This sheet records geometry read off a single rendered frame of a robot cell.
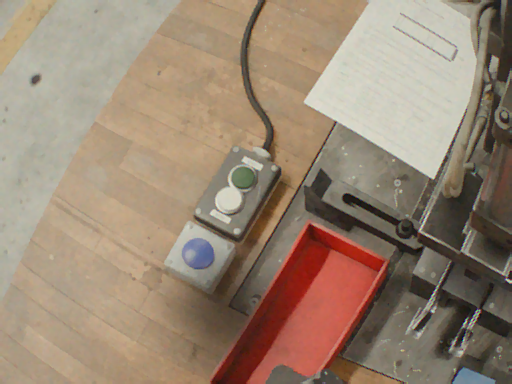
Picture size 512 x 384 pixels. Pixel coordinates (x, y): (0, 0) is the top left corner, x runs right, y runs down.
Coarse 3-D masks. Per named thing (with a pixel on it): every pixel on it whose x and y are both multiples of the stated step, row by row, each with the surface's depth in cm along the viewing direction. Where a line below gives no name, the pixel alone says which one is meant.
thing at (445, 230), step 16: (464, 192) 134; (432, 208) 134; (448, 208) 133; (464, 208) 133; (432, 224) 133; (448, 224) 133; (464, 224) 133; (432, 240) 133; (448, 240) 132; (464, 240) 130; (480, 240) 127; (448, 256) 134; (464, 256) 128; (480, 256) 127; (496, 256) 127; (480, 272) 133; (496, 272) 126
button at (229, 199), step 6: (222, 192) 158; (228, 192) 157; (234, 192) 157; (222, 198) 157; (228, 198) 157; (234, 198) 157; (240, 198) 157; (222, 204) 157; (228, 204) 157; (234, 204) 157; (240, 204) 157; (228, 210) 157; (234, 210) 157
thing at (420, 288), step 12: (408, 288) 154; (420, 288) 151; (432, 288) 148; (444, 300) 150; (456, 300) 147; (480, 312) 146; (480, 324) 151; (492, 324) 148; (504, 324) 145; (504, 336) 150
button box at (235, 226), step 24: (264, 0) 171; (240, 48) 168; (264, 120) 164; (264, 144) 162; (264, 168) 159; (216, 192) 158; (240, 192) 158; (264, 192) 158; (216, 216) 157; (240, 216) 157; (240, 240) 157
